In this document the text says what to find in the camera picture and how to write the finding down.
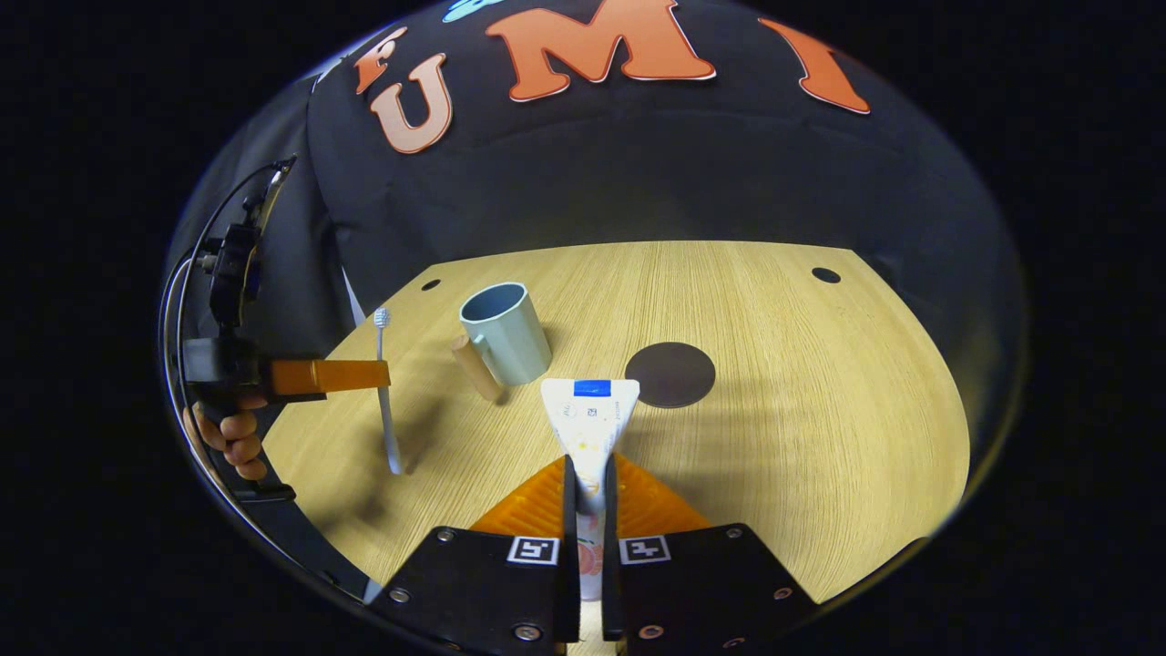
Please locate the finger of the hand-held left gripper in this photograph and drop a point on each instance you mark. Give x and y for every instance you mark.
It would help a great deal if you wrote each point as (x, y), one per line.
(337, 375)

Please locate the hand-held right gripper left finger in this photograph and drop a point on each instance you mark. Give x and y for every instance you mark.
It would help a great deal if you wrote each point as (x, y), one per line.
(510, 592)

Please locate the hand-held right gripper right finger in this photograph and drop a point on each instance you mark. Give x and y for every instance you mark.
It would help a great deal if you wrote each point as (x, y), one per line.
(692, 592)

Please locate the white toothbrush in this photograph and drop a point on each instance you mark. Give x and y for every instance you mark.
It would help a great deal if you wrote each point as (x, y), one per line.
(387, 419)

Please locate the white toothpaste tube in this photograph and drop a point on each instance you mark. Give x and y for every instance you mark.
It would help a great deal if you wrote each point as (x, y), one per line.
(590, 419)

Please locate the round dark brown coaster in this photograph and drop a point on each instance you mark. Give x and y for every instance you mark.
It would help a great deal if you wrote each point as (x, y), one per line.
(670, 374)

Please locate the black backdrop cloth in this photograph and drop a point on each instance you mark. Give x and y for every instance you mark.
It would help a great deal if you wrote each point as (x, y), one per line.
(656, 173)

